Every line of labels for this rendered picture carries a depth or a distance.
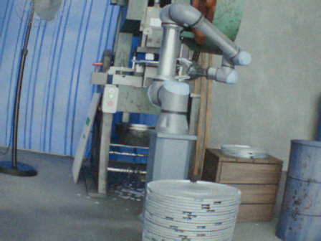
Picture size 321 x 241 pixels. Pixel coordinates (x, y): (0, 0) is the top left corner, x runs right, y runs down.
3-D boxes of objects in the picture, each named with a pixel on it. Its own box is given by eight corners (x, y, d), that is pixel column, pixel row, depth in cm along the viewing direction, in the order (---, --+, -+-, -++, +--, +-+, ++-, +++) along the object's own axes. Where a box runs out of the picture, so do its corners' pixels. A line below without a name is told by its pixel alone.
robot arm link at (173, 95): (167, 110, 202) (170, 79, 201) (155, 107, 214) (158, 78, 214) (191, 112, 207) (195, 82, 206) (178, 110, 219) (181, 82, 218)
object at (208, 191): (233, 185, 149) (234, 183, 149) (247, 203, 120) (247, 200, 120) (149, 178, 149) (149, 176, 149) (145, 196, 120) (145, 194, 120)
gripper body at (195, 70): (186, 62, 239) (207, 64, 234) (192, 64, 247) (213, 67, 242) (184, 75, 240) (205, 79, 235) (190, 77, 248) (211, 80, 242)
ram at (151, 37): (166, 49, 269) (170, 6, 268) (141, 46, 266) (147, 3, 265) (160, 51, 286) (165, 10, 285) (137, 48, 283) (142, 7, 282)
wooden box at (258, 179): (271, 221, 223) (284, 161, 221) (208, 222, 219) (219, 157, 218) (254, 206, 262) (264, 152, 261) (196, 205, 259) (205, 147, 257)
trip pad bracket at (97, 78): (104, 106, 251) (108, 71, 250) (87, 104, 249) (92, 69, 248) (103, 105, 257) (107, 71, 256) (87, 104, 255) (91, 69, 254)
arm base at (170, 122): (193, 135, 205) (195, 112, 205) (160, 133, 201) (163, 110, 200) (181, 132, 220) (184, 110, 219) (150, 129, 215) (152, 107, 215)
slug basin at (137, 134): (173, 149, 270) (175, 132, 270) (115, 143, 263) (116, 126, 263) (160, 142, 304) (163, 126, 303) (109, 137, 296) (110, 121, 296)
